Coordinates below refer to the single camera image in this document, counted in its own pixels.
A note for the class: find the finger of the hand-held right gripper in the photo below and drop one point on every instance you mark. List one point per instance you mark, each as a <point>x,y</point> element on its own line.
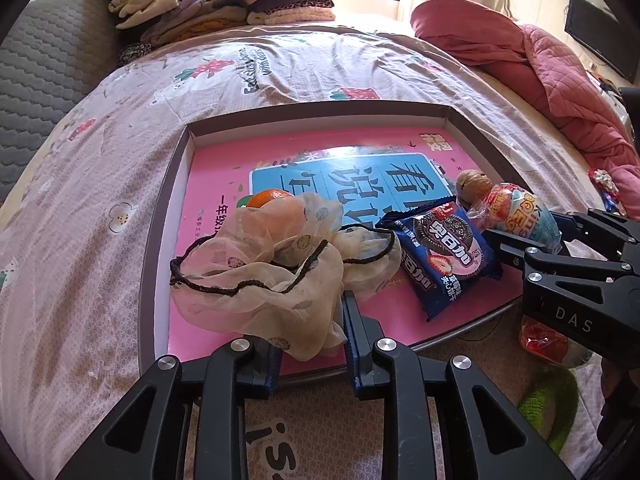
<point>600,227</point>
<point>510,242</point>

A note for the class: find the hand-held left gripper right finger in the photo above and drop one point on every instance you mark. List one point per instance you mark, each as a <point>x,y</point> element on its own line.
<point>352,355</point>

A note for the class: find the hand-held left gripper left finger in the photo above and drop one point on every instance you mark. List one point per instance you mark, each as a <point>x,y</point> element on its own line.
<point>270,370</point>

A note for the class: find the large toy egg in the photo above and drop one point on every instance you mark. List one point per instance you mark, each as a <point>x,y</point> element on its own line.
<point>520,210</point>

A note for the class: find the blue cookie packet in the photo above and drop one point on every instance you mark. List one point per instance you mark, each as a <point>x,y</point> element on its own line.
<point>440,260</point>

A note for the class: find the white sheer scrunchie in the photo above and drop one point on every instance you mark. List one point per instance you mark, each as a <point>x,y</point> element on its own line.
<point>280,280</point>

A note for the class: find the shallow grey cardboard box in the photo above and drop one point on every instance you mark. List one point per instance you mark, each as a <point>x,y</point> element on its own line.
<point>160,260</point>

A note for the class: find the orange tangerine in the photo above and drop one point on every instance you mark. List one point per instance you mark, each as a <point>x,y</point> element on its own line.
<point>267,198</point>

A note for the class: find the small colourful wrapped toy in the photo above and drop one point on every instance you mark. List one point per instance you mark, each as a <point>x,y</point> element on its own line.
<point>602,182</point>

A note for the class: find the small wrapped toy egg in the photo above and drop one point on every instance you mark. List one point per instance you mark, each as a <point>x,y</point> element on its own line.
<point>540,342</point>

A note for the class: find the walnut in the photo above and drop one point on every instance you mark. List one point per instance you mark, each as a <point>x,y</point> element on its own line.
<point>472,185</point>

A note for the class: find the green knitted scrunchie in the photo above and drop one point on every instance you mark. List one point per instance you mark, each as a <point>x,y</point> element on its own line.
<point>545,395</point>

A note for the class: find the pink quilted blanket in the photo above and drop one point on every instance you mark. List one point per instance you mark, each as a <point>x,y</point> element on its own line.
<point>550,75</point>

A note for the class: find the black flat television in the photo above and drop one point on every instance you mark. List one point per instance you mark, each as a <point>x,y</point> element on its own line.
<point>600,40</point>

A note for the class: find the pink book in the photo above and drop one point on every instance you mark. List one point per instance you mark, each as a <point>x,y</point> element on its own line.
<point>225,160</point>

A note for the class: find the grey quilted headboard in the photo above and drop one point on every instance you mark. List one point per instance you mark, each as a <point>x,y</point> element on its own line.
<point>40,85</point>

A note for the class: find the pile of folded clothes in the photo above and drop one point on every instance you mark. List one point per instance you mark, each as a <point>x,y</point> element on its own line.
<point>200,10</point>

